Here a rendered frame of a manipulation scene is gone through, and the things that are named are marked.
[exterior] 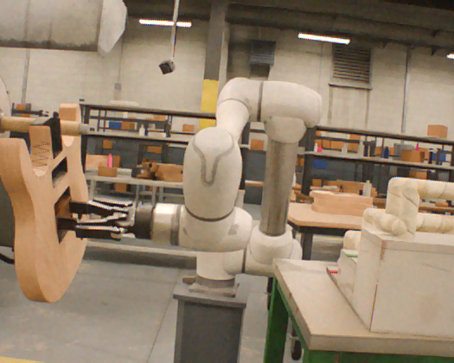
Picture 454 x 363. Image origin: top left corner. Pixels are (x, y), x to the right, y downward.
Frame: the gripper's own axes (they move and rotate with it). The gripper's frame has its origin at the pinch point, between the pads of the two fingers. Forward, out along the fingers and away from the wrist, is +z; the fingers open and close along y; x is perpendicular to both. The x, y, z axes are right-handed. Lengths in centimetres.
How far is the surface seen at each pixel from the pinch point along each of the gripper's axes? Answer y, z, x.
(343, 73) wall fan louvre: 1121, -358, -134
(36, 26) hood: -3.1, 2.0, 40.8
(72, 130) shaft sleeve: 3.3, -1.7, 18.7
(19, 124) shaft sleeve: 3.5, 10.6, 19.2
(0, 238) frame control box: 11.7, 24.7, -16.5
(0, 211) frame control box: 14.4, 24.9, -9.6
